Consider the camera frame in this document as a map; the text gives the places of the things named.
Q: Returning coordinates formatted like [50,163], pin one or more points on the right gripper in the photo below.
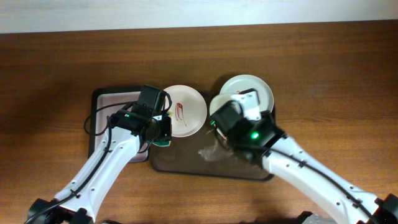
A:
[267,114]

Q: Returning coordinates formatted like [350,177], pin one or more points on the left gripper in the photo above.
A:
[166,134]

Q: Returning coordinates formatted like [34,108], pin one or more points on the green yellow sponge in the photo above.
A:
[165,131]

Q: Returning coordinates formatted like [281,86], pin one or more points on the pale green plate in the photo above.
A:
[241,83]

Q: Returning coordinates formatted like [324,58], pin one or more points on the white plate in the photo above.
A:
[217,102]
[188,110]

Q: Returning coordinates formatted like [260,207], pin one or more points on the white plate front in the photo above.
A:
[217,102]

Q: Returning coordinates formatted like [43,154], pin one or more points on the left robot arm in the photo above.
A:
[128,132]

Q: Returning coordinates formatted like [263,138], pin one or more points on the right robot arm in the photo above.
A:
[343,201]

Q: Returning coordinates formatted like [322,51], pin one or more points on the small black tray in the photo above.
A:
[109,96]

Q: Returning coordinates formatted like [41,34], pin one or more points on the large brown tray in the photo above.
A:
[203,154]

